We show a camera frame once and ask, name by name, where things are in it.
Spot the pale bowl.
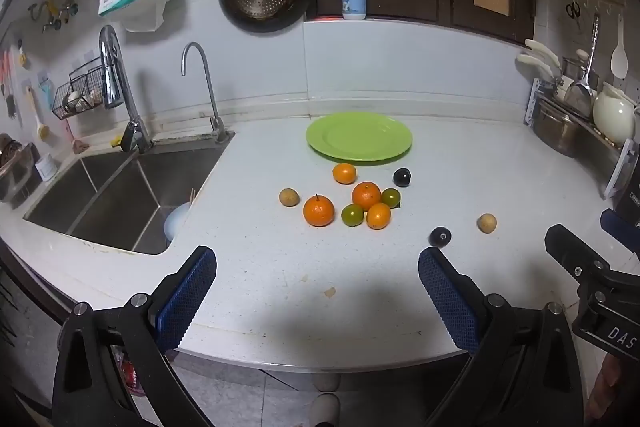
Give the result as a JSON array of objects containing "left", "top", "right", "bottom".
[{"left": 163, "top": 202, "right": 193, "bottom": 243}]

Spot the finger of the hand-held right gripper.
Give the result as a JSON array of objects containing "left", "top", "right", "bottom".
[
  {"left": 545, "top": 224, "right": 640, "bottom": 303},
  {"left": 599, "top": 179, "right": 640, "bottom": 240}
]

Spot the yellow dish brush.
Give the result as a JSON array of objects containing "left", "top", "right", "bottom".
[{"left": 26, "top": 88, "right": 52, "bottom": 141}]

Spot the white rice paddle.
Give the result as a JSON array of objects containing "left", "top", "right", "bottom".
[{"left": 610, "top": 14, "right": 629, "bottom": 78}]

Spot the white-handled knife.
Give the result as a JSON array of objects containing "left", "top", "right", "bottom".
[
  {"left": 516, "top": 53, "right": 562, "bottom": 78},
  {"left": 524, "top": 38, "right": 562, "bottom": 64}
]

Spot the white cup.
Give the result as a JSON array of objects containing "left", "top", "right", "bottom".
[{"left": 35, "top": 154, "right": 61, "bottom": 182}]

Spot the large chrome faucet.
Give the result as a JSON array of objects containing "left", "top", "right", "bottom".
[{"left": 98, "top": 25, "right": 153, "bottom": 154}]

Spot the white ceramic pot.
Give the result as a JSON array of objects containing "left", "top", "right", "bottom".
[{"left": 593, "top": 82, "right": 636, "bottom": 145}]

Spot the green plate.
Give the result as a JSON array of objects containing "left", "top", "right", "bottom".
[{"left": 306, "top": 112, "right": 414, "bottom": 166}]

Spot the person's right hand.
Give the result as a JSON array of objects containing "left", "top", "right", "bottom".
[{"left": 586, "top": 351, "right": 625, "bottom": 424}]

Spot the steel cooking pot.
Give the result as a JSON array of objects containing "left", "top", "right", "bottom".
[{"left": 531, "top": 99, "right": 593, "bottom": 158}]

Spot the orange mandarin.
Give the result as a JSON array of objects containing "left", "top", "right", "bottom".
[
  {"left": 333, "top": 163, "right": 357, "bottom": 186},
  {"left": 351, "top": 181, "right": 383, "bottom": 212},
  {"left": 366, "top": 202, "right": 392, "bottom": 231},
  {"left": 303, "top": 194, "right": 335, "bottom": 228}
]

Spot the black wire basket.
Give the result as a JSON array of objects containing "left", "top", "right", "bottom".
[{"left": 51, "top": 64, "right": 108, "bottom": 120}]

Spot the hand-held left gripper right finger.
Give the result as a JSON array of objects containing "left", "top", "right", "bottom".
[{"left": 418, "top": 247, "right": 586, "bottom": 427}]

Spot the steel dish rack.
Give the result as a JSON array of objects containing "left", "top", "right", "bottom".
[{"left": 524, "top": 78, "right": 640, "bottom": 200}]

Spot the thin gooseneck faucet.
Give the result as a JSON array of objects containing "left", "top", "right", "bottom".
[{"left": 181, "top": 42, "right": 236, "bottom": 144}]

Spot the steel ladle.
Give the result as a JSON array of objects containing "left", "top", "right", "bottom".
[{"left": 564, "top": 14, "right": 601, "bottom": 118}]

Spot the metal pot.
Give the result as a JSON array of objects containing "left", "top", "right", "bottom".
[{"left": 0, "top": 134, "right": 41, "bottom": 202}]

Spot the steel sink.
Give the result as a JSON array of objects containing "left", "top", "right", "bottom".
[{"left": 22, "top": 139, "right": 231, "bottom": 256}]

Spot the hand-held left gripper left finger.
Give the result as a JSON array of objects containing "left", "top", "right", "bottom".
[{"left": 52, "top": 245, "right": 218, "bottom": 427}]

